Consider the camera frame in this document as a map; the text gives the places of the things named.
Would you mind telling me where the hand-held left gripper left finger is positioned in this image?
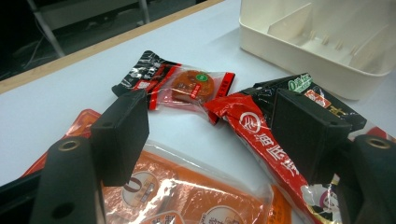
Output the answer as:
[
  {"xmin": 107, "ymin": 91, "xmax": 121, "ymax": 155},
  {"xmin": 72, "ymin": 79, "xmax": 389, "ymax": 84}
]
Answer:
[{"xmin": 29, "ymin": 89, "xmax": 149, "ymax": 224}]

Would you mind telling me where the black sauce packet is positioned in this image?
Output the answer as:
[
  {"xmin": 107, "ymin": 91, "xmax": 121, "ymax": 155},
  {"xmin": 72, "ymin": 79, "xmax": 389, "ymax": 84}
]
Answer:
[{"xmin": 241, "ymin": 73, "xmax": 396, "ymax": 144}]

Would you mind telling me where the red sauce packet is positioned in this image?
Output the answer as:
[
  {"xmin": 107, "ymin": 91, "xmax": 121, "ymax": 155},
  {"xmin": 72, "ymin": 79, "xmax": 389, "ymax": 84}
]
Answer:
[{"xmin": 204, "ymin": 92, "xmax": 340, "ymax": 224}]

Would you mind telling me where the large clear orange seasoning pack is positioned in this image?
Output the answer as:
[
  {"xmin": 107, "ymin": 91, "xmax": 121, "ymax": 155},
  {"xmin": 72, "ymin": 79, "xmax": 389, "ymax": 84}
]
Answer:
[{"xmin": 101, "ymin": 139, "xmax": 275, "ymax": 224}]

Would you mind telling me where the white divided plastic box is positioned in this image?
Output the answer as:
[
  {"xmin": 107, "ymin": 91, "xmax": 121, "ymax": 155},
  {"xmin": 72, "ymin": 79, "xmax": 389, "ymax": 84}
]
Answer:
[{"xmin": 238, "ymin": 0, "xmax": 396, "ymax": 101}]

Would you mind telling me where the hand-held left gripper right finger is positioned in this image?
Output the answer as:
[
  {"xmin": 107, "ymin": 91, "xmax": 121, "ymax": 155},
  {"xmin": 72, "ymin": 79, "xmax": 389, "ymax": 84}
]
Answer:
[{"xmin": 270, "ymin": 88, "xmax": 396, "ymax": 224}]

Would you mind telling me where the small clear red-black seasoning packet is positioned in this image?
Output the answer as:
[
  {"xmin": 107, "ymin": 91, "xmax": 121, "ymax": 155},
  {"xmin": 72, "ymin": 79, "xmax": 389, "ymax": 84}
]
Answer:
[{"xmin": 111, "ymin": 49, "xmax": 236, "ymax": 125}]

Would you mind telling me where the grey metal stand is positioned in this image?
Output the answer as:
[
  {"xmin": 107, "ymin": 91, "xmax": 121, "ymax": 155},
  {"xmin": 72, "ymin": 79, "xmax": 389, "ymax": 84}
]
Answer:
[{"xmin": 26, "ymin": 0, "xmax": 150, "ymax": 59}]

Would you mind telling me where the orange-red soup base packet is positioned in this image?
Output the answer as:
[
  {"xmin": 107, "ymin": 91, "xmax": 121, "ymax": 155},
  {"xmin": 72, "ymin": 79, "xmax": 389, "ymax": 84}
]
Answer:
[{"xmin": 21, "ymin": 108, "xmax": 102, "ymax": 178}]

